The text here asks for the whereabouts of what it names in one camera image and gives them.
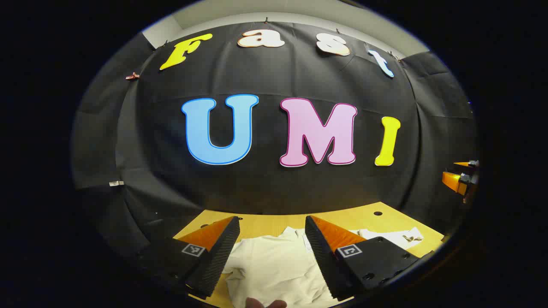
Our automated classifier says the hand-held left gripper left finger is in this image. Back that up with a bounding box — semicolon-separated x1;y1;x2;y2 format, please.
137;216;241;300

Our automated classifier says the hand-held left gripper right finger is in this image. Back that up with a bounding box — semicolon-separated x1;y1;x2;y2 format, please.
305;215;422;301

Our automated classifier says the cream white sweatshirt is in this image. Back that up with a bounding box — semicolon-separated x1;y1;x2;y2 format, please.
223;227;424;308

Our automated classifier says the black backdrop cloth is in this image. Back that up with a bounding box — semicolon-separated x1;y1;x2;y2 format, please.
71;21;478;266

